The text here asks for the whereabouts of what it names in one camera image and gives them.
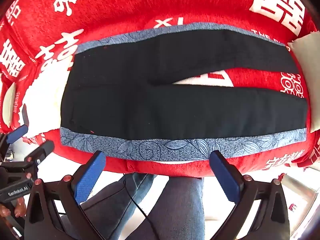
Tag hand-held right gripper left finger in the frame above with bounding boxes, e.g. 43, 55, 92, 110
25, 151, 111, 240

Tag white glossy box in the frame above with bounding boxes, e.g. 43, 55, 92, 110
279, 172, 318, 222

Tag person's left hand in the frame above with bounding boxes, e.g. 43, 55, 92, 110
0, 197, 27, 218

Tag black pants with blue trim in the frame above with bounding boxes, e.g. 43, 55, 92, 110
59, 22, 308, 162

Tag cream oval object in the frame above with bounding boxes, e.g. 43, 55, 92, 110
1, 82, 17, 128

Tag red printed blanket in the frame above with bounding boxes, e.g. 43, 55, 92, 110
0, 0, 320, 175

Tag black cable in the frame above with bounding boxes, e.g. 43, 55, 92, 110
122, 174, 160, 235

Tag white cushion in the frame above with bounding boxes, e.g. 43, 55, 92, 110
287, 31, 320, 81

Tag person's right leg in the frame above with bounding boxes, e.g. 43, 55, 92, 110
129, 176, 206, 240

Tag person's legs in jeans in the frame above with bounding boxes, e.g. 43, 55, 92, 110
79, 172, 157, 240

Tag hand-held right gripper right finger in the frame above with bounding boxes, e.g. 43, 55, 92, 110
209, 151, 291, 240

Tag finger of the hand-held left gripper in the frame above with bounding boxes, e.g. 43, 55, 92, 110
15, 140, 55, 171
0, 104, 30, 146

